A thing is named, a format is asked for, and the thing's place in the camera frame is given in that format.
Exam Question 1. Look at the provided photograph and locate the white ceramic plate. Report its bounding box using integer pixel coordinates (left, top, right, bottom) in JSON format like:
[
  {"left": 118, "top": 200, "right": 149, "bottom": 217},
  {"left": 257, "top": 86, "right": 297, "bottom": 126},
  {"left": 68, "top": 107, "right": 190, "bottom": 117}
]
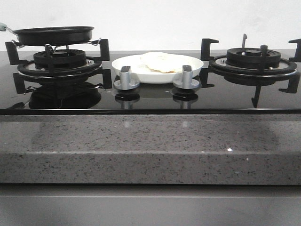
[{"left": 112, "top": 54, "right": 204, "bottom": 84}]

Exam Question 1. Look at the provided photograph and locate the fried egg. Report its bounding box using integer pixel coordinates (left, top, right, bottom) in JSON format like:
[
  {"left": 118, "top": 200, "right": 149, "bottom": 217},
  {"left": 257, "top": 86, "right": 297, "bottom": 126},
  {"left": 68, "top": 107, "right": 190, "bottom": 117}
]
[{"left": 140, "top": 52, "right": 182, "bottom": 73}]

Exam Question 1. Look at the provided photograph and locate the black frying pan green handle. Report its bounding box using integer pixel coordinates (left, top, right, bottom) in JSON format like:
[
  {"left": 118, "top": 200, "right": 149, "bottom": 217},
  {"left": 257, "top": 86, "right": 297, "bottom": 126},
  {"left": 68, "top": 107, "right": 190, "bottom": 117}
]
[{"left": 0, "top": 23, "right": 94, "bottom": 41}]

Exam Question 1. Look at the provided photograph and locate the silver stove knob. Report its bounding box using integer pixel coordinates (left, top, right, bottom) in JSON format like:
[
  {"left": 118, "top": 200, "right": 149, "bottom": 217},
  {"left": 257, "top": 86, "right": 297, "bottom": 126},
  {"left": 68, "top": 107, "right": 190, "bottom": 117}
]
[
  {"left": 173, "top": 65, "right": 200, "bottom": 89},
  {"left": 113, "top": 66, "right": 140, "bottom": 90}
]

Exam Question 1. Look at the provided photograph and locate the black pan support grate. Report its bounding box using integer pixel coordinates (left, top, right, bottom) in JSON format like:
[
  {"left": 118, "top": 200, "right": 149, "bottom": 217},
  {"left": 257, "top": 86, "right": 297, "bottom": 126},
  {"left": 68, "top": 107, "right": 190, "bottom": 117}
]
[
  {"left": 199, "top": 34, "right": 301, "bottom": 107},
  {"left": 7, "top": 39, "right": 112, "bottom": 94}
]

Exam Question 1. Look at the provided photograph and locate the black gas burner head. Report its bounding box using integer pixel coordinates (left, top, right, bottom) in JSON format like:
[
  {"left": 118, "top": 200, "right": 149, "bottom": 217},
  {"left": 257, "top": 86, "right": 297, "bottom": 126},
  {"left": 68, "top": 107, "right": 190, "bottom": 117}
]
[
  {"left": 226, "top": 48, "right": 281, "bottom": 69},
  {"left": 33, "top": 49, "right": 87, "bottom": 70}
]

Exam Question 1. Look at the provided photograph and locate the black glass gas cooktop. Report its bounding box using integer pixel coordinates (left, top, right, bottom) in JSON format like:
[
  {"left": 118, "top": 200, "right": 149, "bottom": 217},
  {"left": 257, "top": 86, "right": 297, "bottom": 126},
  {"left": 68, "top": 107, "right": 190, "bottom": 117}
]
[{"left": 0, "top": 51, "right": 301, "bottom": 115}]

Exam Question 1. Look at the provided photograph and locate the silver wire pan reducer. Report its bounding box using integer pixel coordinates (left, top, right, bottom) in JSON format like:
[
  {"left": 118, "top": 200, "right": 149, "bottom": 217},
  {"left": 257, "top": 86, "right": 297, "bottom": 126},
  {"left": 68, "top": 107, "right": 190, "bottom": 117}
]
[{"left": 5, "top": 38, "right": 106, "bottom": 50}]

